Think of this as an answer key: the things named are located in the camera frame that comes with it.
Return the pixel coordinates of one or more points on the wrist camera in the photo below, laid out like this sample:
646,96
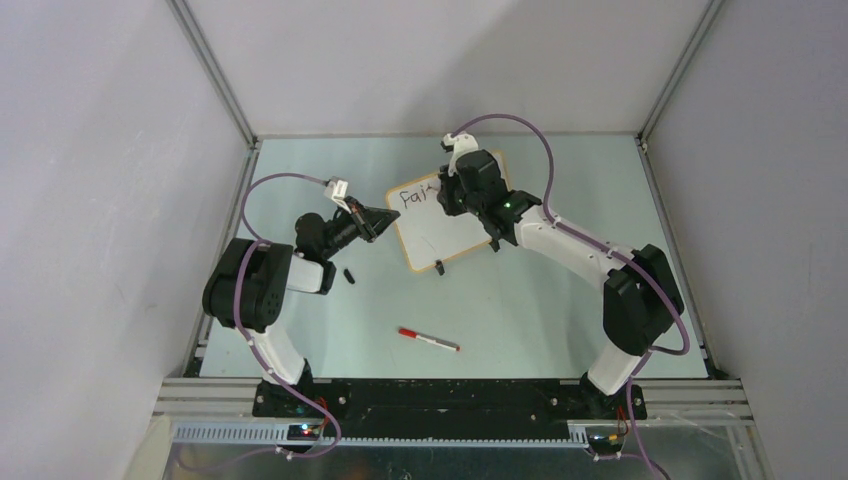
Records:
458,145
336,190

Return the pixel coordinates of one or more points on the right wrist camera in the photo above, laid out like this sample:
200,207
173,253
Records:
458,145

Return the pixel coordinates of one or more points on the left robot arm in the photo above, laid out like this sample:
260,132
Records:
246,290

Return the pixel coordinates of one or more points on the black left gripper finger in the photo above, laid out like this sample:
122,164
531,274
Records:
375,227
362,213

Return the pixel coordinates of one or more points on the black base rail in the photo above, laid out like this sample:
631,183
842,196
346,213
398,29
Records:
449,409

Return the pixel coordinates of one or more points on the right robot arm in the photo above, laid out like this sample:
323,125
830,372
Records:
640,296

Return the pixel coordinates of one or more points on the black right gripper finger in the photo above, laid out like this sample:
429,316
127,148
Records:
451,205
447,183

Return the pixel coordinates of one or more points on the red whiteboard marker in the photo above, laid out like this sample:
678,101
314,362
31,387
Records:
429,339

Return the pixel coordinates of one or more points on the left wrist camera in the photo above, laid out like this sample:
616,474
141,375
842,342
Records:
336,190

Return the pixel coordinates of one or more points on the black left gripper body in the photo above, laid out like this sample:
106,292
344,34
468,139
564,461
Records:
353,221

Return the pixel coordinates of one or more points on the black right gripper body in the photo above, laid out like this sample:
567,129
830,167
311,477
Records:
472,201

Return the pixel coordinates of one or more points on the white whiteboard yellow frame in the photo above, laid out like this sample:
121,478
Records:
427,235

